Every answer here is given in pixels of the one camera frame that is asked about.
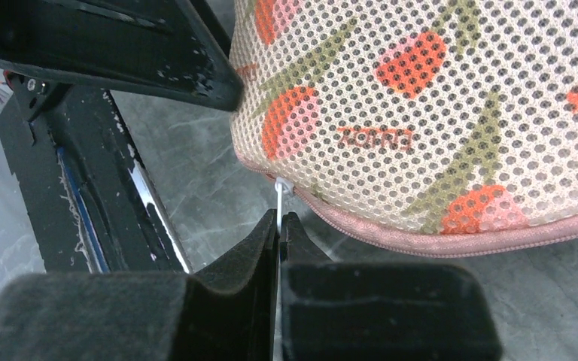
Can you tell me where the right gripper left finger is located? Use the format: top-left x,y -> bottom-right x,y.
0,209 -> 278,360

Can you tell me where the white zipper pull tie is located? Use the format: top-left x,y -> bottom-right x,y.
274,177 -> 294,234

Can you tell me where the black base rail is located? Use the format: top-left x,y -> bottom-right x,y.
0,71 -> 191,273

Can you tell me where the floral mesh laundry bag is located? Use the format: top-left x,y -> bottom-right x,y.
230,1 -> 578,257

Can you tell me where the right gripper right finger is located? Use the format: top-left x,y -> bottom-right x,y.
279,213 -> 503,360

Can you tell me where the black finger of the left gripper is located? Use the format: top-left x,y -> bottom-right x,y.
0,0 -> 244,111

